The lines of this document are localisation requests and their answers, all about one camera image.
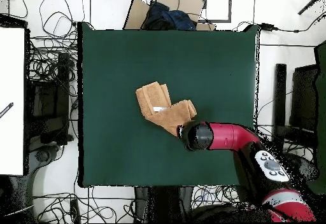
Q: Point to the dark green table cloth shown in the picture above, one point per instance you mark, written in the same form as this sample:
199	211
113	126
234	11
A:
122	61

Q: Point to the tan terry towel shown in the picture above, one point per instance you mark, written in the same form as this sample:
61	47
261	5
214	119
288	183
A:
163	117

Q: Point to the black rod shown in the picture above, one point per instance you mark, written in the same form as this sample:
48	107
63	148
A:
310	3

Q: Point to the black equipment stand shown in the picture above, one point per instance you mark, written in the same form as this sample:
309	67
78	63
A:
163	203

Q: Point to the brown cardboard box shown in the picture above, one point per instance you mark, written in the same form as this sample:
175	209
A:
137	12

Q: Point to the white desk top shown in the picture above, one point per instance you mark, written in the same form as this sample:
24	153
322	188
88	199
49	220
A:
11	81

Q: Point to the dark blue clothing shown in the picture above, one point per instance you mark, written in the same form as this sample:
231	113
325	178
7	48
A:
173	17

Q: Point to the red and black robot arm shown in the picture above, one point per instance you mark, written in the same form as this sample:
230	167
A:
229	137

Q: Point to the black pen with white print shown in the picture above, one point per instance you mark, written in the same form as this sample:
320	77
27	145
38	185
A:
6	110

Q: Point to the grey rectangular frame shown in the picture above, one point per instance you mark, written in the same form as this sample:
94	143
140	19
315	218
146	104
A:
216	20

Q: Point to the black power strip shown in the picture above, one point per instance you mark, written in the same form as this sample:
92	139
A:
74	210

